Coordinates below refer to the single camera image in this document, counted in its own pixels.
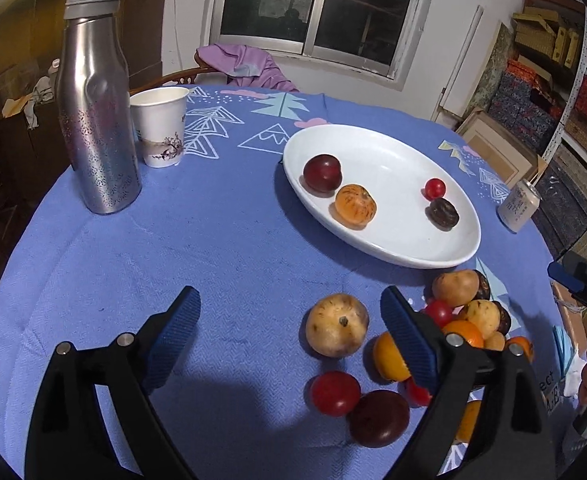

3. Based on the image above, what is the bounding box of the shelf of patterned boxes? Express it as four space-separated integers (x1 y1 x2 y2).
466 0 587 271

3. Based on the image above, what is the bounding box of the white paper cup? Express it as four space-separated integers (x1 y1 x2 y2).
130 86 190 168

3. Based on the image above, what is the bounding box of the orange persimmon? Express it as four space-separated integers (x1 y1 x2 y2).
334 183 377 230

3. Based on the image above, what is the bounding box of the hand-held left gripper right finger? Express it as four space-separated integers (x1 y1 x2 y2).
379 285 557 480

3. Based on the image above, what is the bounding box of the large orange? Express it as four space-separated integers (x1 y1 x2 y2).
454 400 482 444

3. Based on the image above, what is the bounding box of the purple cloth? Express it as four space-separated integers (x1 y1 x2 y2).
196 44 299 92

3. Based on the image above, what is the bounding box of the white drink can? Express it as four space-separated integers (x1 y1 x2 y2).
497 178 541 234

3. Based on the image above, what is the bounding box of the wooden chair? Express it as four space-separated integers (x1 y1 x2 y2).
128 50 234 96

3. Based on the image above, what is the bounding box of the stainless steel bottle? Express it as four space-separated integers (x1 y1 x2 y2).
55 0 143 216

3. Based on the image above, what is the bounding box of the white board strip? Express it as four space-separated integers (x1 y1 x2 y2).
432 5 485 123

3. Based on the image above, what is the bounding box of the white plate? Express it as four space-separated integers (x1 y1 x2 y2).
282 124 481 269

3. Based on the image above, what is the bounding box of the blue printed tablecloth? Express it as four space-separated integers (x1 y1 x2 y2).
0 85 587 480

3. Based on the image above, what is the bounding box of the wooden cabinet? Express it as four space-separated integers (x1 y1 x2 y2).
0 0 172 91

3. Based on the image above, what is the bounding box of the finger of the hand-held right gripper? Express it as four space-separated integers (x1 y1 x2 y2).
547 250 587 313

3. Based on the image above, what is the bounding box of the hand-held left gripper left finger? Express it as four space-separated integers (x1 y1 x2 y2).
24 285 202 480

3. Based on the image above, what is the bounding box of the wooden frame panel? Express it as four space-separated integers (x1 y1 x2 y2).
456 107 549 188

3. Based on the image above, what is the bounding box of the small orange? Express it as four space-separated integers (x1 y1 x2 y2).
504 336 535 363

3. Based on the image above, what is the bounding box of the window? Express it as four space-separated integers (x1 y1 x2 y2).
208 0 441 81

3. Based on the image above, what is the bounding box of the large tan pear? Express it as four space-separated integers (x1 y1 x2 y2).
305 293 370 359

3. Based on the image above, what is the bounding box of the dark red plum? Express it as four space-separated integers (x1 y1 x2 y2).
302 154 343 195
349 390 411 449

